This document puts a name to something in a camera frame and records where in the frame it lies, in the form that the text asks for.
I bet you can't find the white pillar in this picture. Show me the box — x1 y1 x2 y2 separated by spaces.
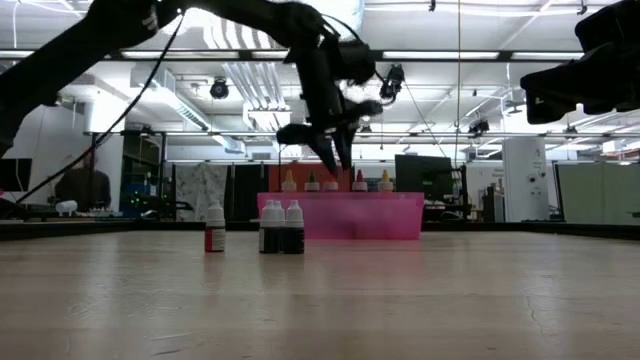
502 137 551 224

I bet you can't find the pink plastic bin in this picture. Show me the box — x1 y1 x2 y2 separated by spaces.
256 191 426 241

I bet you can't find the person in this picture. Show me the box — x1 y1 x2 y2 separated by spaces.
54 152 112 211

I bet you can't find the grey-green partition panel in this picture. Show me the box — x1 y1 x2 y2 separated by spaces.
555 162 640 225

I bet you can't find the white patterned cloth panel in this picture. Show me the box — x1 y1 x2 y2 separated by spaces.
174 162 229 222

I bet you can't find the small white-capped dropper bottle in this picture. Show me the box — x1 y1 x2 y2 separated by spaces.
258 199 281 255

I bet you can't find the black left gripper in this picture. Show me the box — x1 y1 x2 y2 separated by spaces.
276 45 384 176

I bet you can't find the small red dropper bottle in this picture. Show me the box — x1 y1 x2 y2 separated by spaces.
204 200 227 254

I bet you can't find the black equipment rack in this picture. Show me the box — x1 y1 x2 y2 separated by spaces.
119 130 169 221

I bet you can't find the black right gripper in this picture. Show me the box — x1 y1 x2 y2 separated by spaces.
519 0 640 125

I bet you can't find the small blue dropper bottle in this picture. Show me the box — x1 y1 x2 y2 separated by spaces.
283 199 306 255

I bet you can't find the black monitor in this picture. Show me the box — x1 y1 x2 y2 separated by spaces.
0 158 32 193
394 154 454 201

